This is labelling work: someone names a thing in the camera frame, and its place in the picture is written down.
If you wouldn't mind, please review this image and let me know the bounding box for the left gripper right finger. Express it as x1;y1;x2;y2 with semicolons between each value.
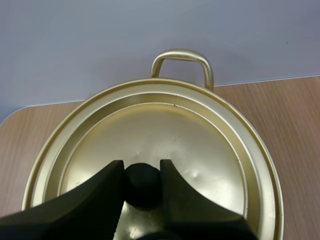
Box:
159;159;259;240

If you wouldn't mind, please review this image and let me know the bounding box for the gold lid with black knob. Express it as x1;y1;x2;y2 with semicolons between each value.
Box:
21;77;286;240

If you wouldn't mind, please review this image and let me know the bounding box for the gold pot with two handles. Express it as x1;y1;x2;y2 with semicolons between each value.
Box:
149;48;215;92

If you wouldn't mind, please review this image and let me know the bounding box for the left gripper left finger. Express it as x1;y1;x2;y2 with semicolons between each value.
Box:
0;159;125;240

